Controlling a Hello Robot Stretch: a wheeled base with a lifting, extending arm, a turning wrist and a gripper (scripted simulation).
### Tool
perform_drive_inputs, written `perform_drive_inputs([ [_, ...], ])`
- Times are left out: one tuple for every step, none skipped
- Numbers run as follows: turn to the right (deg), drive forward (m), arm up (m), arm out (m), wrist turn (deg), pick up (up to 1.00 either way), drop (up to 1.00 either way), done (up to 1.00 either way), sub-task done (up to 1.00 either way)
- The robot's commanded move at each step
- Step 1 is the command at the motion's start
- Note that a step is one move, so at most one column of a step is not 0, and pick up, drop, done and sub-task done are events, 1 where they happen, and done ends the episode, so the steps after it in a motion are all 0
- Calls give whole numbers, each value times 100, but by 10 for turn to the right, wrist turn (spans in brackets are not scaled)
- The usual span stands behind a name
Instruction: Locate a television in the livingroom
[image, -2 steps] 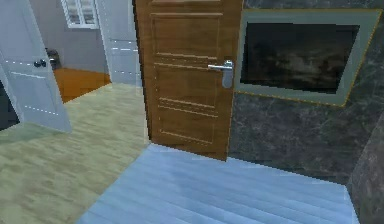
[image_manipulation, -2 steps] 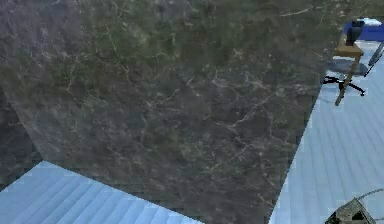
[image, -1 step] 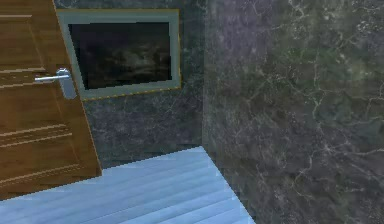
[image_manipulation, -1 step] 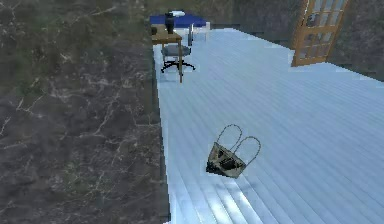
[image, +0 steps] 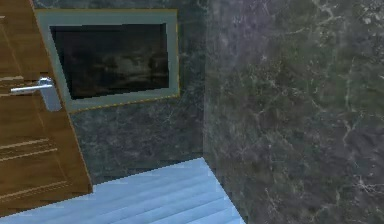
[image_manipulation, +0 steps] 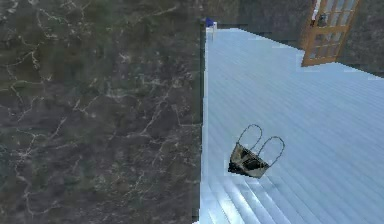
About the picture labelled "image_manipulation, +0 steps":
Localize wooden glazed room door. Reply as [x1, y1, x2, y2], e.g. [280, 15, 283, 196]
[300, 0, 362, 68]

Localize dark door handle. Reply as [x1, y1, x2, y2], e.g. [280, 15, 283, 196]
[316, 13, 329, 28]

